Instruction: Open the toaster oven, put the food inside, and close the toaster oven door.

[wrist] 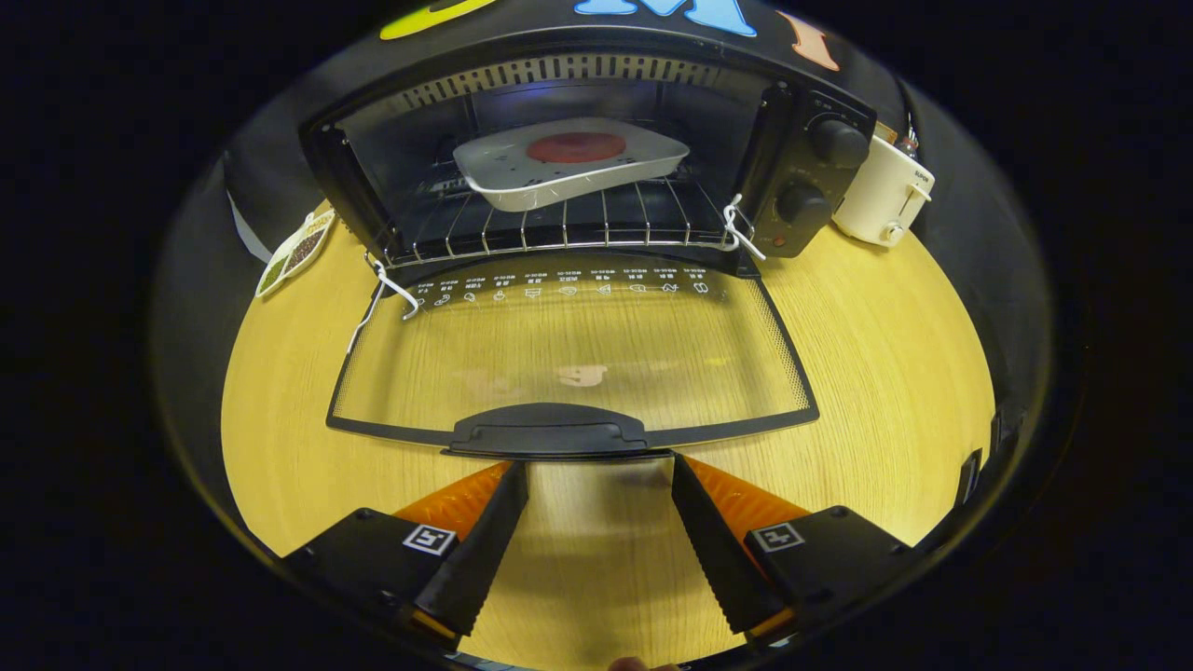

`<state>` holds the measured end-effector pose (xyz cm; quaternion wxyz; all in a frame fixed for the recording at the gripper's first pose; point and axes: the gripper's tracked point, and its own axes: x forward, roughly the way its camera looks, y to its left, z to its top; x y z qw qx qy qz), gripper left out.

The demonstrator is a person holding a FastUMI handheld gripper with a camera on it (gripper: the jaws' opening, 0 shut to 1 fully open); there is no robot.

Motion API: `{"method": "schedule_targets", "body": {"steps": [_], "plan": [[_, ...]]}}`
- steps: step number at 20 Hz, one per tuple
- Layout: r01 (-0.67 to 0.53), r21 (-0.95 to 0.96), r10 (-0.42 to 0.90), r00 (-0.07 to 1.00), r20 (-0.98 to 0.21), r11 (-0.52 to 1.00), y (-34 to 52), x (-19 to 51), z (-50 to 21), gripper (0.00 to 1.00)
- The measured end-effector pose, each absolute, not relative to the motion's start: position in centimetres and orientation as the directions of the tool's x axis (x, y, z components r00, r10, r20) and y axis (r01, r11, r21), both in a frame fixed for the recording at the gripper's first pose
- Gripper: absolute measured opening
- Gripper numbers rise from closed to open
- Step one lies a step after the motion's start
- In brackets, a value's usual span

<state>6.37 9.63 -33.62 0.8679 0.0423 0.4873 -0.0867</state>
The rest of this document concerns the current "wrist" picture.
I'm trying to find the black backdrop cloth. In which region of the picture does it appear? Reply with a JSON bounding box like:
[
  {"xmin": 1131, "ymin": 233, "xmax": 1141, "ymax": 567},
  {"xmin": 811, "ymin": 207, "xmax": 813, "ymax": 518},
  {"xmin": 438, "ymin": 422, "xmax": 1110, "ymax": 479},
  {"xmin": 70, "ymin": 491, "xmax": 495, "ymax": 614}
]
[{"xmin": 154, "ymin": 0, "xmax": 1054, "ymax": 523}]

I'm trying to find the white toaster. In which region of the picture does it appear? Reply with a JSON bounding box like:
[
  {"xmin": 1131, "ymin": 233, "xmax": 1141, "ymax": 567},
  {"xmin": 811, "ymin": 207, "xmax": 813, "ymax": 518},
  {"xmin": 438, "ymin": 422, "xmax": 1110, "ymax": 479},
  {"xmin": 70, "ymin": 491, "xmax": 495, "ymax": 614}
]
[{"xmin": 832, "ymin": 133, "xmax": 936, "ymax": 248}]

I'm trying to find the black toaster oven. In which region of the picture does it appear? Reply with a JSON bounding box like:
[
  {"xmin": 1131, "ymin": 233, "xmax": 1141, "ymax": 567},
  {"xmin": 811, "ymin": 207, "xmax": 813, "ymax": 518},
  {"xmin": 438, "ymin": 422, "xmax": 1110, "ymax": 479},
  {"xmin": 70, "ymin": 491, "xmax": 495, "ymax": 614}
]
[{"xmin": 298, "ymin": 26, "xmax": 879, "ymax": 459}]

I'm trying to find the white divided tray of beans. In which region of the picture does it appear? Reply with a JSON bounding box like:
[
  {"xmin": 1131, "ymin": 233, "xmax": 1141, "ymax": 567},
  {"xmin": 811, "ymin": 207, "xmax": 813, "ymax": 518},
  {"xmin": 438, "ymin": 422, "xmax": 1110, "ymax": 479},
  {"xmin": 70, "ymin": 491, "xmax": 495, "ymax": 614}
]
[{"xmin": 255, "ymin": 207, "xmax": 336, "ymax": 299}]

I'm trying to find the white string loop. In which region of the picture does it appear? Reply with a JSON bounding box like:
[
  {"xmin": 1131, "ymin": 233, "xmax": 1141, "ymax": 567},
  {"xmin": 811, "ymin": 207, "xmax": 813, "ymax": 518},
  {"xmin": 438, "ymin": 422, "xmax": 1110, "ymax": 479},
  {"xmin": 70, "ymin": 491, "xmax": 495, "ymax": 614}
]
[
  {"xmin": 722, "ymin": 194, "xmax": 767, "ymax": 262},
  {"xmin": 347, "ymin": 259, "xmax": 422, "ymax": 355}
]

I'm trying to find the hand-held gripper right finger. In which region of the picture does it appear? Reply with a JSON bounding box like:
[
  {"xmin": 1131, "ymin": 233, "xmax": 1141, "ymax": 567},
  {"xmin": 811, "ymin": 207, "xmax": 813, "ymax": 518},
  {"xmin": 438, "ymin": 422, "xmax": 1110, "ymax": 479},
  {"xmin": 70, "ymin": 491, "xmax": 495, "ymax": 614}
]
[{"xmin": 671, "ymin": 454, "xmax": 919, "ymax": 650}]

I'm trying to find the white square dish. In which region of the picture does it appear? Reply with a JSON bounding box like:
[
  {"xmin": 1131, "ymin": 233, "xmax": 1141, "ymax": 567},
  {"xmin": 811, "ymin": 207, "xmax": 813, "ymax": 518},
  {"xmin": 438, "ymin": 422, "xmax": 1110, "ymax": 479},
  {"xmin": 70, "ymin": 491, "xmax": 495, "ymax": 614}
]
[{"xmin": 453, "ymin": 116, "xmax": 691, "ymax": 213}]

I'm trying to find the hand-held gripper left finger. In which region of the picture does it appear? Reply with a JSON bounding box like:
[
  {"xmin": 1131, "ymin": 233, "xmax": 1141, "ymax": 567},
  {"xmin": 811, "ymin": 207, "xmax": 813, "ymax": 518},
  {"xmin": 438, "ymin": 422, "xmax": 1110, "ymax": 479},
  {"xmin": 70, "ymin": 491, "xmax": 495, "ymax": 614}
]
[{"xmin": 284, "ymin": 459, "xmax": 530, "ymax": 651}]

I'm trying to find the metal oven wire rack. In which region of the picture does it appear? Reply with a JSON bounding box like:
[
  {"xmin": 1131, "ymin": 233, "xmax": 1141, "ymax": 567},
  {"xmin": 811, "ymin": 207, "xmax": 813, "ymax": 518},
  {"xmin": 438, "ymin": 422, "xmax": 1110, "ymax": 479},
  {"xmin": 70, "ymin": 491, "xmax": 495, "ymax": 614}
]
[{"xmin": 382, "ymin": 172, "xmax": 747, "ymax": 269}]

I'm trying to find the pink ham slice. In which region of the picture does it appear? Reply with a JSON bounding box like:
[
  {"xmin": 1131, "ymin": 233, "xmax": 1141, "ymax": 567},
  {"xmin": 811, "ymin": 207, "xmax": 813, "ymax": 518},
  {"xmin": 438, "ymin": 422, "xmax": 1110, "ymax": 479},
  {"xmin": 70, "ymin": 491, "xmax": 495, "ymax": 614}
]
[{"xmin": 527, "ymin": 131, "xmax": 627, "ymax": 165}]

